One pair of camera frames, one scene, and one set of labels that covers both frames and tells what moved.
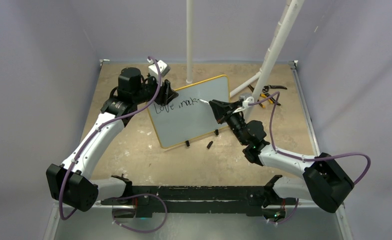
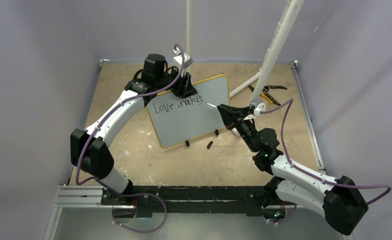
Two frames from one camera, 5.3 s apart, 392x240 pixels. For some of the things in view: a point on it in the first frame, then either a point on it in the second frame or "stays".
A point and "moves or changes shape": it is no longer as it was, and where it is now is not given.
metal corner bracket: (102, 62) stays
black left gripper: (166, 93) -> (185, 88)
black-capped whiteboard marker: (203, 101) moves or changes shape
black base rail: (196, 199) stays
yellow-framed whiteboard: (186, 118) stays
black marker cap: (209, 144) stays
